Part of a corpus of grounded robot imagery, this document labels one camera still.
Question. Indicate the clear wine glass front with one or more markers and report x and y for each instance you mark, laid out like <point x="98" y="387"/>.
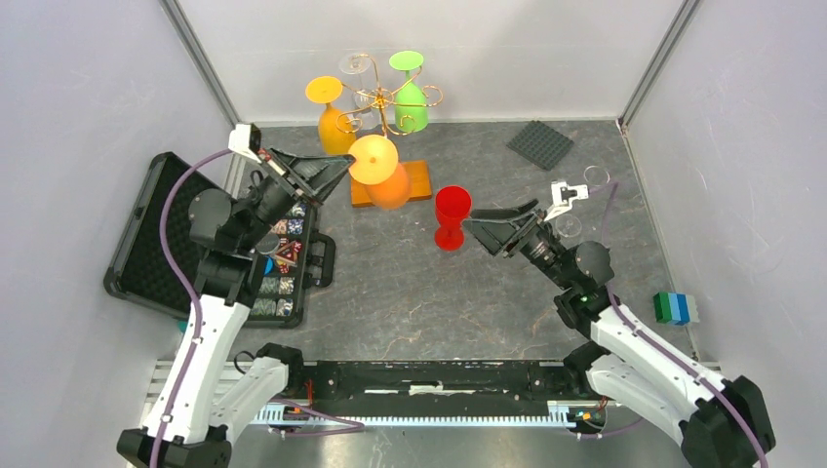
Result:
<point x="597" y="178"/>

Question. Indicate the dark grey building plate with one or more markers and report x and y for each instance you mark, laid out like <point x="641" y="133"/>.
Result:
<point x="541" y="145"/>

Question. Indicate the clear wine glass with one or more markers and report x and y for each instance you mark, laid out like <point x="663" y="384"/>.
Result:
<point x="597" y="178"/>
<point x="359" y="81"/>

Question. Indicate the black poker chip case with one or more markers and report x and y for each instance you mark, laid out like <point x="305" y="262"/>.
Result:
<point x="298" y="257"/>

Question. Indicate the orange wine glass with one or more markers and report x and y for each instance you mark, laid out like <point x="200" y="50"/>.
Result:
<point x="378" y="169"/>

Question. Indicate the gold wire glass rack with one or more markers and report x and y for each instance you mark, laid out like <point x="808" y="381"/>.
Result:
<point x="417" y="170"/>

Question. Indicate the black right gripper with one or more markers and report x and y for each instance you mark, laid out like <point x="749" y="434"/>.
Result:
<point x="494" y="234"/>

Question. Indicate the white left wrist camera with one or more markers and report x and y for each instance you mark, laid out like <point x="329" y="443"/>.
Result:
<point x="245" y="140"/>

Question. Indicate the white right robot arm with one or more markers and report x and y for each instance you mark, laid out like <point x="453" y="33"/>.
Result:
<point x="716" y="421"/>

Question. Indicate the green blue brick stack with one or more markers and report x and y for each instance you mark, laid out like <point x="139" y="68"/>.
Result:
<point x="674" y="308"/>

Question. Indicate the red wine glass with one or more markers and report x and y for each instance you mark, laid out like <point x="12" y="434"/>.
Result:
<point x="452" y="206"/>

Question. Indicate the green wine glass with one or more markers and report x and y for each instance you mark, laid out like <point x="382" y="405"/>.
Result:
<point x="410" y="103"/>

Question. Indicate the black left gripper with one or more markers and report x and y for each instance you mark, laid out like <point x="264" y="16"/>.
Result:
<point x="323" y="175"/>

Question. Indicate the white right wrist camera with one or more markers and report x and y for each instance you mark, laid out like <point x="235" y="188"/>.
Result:
<point x="563" y="196"/>

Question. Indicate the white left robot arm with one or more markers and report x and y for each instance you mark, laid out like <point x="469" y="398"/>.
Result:
<point x="190" y="425"/>

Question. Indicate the clear wine glass back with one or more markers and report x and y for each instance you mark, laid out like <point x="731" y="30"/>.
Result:
<point x="359" y="81"/>

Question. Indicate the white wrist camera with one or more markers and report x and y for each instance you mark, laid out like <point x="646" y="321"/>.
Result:
<point x="563" y="196"/>
<point x="245" y="140"/>

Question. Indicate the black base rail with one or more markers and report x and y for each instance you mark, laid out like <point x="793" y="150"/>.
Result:
<point x="436" y="394"/>

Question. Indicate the yellow wine glass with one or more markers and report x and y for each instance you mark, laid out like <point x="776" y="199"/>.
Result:
<point x="335" y="130"/>

